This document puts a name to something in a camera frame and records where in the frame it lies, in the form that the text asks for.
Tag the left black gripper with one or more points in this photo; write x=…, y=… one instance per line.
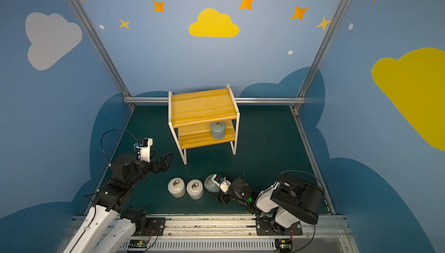
x=159, y=162

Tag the white tea canister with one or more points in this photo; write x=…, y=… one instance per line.
x=195, y=189
x=176, y=187

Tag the rear aluminium frame bar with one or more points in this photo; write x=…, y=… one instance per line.
x=239, y=100

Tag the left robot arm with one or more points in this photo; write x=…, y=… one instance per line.
x=108, y=224

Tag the aluminium mounting rail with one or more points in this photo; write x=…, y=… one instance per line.
x=236, y=233

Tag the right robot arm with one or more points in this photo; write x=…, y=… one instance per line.
x=293, y=199

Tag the controller board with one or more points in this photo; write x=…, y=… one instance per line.
x=283, y=246
x=138, y=245

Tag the left controller board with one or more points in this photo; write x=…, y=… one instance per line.
x=138, y=245

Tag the wooden two-tier shelf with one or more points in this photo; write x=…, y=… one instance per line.
x=190, y=116

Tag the aluminium frame post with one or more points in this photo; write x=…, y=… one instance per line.
x=336, y=20
x=93, y=35

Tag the grey-blue tea canister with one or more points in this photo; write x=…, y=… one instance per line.
x=212, y=183
x=218, y=130

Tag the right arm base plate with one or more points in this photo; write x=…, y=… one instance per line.
x=266, y=226

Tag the right controller board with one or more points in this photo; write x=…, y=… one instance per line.
x=283, y=246

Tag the left aluminium frame post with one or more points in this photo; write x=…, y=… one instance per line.
x=93, y=35

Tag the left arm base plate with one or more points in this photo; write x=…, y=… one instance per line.
x=151, y=225

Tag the right aluminium frame post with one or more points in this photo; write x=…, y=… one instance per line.
x=336, y=20

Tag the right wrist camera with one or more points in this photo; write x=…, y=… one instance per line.
x=222, y=182

